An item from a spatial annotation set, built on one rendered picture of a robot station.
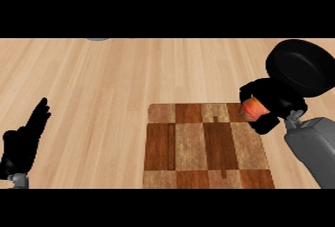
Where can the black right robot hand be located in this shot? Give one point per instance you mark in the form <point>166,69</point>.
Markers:
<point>275,99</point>

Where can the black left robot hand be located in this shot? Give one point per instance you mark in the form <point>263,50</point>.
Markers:
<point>24,142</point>

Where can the orange squash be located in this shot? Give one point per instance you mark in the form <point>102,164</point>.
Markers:
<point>253,109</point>

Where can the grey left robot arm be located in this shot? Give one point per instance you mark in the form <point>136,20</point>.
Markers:
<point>18,181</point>

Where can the black pot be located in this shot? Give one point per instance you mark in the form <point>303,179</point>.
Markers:
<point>302,66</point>

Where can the checkered wooden cutting board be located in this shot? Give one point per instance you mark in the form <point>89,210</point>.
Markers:
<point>206,146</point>

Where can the grey round object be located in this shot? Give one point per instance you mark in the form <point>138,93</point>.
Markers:
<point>97,39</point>

